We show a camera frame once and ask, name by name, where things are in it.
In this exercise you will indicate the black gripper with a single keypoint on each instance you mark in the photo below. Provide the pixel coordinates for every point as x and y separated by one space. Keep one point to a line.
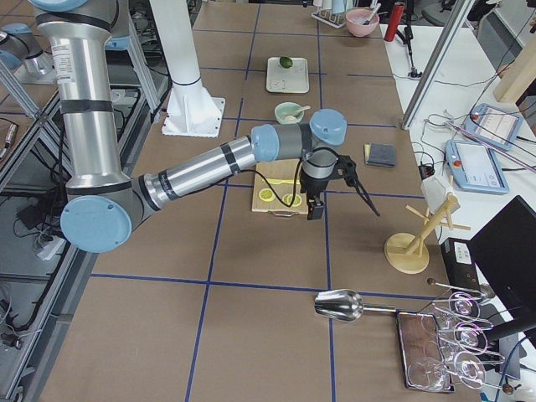
313 187

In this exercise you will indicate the white ceramic spoon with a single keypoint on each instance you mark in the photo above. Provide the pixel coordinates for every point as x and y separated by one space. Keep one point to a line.
298 111

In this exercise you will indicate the mint green bowl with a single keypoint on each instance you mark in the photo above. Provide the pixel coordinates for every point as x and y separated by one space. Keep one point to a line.
286 113

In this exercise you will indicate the pink bowl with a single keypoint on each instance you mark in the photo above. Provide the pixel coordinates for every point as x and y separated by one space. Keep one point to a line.
359 22

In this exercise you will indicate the grey folded cloth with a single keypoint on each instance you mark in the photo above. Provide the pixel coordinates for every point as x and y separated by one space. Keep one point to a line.
380 155

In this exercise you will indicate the wooden cutting board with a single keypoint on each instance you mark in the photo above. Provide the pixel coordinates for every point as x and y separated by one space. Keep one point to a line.
289 199

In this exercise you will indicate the yellow plastic knife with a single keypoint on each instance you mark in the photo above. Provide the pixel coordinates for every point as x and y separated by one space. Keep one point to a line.
273 181

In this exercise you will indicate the upper lemon slice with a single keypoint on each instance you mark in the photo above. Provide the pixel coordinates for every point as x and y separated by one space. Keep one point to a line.
266 195

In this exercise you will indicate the wooden mug tree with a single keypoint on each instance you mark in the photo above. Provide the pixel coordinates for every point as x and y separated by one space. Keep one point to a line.
406 252

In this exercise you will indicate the cream bear tray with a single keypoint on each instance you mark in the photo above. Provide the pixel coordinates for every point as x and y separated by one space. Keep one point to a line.
292 80

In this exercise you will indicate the blue teach pendant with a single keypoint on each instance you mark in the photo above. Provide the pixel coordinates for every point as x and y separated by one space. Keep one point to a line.
495 126
475 168

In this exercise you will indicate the metal scoop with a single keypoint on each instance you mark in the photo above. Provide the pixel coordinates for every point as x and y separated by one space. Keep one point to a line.
346 305

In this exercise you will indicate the green avocado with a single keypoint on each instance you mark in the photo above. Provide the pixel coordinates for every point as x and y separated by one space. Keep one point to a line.
285 62

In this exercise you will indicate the black monitor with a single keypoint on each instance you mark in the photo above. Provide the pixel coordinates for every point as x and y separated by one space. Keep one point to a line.
504 251

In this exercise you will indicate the wine glass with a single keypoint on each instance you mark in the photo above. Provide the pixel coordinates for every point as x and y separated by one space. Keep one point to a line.
459 307

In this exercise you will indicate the red cylinder bottle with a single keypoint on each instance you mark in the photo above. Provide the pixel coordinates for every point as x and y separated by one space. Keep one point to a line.
394 20

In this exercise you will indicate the black glass rack tray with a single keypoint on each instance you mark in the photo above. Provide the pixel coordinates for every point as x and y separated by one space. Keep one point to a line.
418 339

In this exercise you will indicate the white wire cup rack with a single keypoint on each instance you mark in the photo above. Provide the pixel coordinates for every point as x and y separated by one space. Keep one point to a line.
330 12

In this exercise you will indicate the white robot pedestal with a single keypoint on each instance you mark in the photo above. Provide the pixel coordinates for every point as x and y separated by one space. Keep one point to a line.
191 110

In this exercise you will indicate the aluminium frame post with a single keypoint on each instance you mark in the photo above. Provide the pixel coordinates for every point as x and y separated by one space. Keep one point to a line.
444 42

